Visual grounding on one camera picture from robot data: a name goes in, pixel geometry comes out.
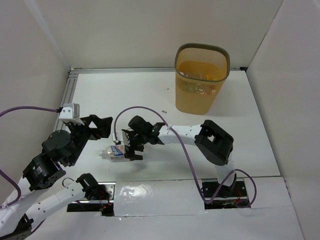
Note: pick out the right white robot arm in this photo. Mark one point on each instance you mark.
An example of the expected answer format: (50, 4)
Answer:
(214, 143)

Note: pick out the orange mesh waste bin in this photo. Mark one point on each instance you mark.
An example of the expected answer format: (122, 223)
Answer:
(202, 59)

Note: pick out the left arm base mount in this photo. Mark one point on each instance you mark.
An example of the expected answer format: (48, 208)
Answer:
(102, 203)

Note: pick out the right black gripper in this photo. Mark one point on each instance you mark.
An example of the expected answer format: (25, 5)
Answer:
(130, 150)

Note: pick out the clear bottle white cap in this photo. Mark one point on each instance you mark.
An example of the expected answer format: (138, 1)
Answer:
(198, 89)

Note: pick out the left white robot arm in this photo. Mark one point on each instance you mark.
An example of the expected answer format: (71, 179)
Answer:
(23, 212)

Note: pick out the orange label small bottle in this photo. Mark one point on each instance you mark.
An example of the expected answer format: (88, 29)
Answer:
(211, 77)

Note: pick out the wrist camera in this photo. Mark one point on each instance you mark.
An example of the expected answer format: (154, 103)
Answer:
(70, 113)
(117, 139)

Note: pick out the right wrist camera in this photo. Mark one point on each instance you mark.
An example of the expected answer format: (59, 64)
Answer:
(117, 139)

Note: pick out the silver tape sheet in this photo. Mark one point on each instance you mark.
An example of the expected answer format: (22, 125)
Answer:
(157, 198)

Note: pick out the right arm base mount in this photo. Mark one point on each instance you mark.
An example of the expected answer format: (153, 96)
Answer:
(226, 198)

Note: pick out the aluminium frame rail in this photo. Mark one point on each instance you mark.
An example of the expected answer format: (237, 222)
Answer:
(214, 143)

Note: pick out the clear bottle blue-orange label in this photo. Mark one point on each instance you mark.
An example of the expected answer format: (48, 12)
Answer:
(114, 153)

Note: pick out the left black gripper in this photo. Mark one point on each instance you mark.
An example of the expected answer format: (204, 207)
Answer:
(87, 127)

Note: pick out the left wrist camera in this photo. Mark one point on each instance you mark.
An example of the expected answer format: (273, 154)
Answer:
(70, 113)

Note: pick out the red cap cola bottle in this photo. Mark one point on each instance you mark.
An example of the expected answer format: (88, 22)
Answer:
(208, 92)

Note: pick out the clear bottle blue-white cap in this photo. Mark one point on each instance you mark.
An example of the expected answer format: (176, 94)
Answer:
(191, 75)

